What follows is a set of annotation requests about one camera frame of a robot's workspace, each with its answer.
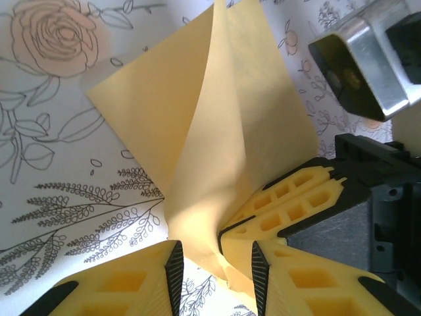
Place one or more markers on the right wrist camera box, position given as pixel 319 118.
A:
pixel 371 59

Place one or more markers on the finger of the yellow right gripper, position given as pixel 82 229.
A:
pixel 312 210
pixel 289 184

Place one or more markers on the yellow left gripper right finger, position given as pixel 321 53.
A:
pixel 296 263

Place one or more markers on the yellow cloth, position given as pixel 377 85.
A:
pixel 158 98

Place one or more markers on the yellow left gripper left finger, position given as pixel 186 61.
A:
pixel 131 263

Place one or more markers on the floral printed tablecloth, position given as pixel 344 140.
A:
pixel 49 148

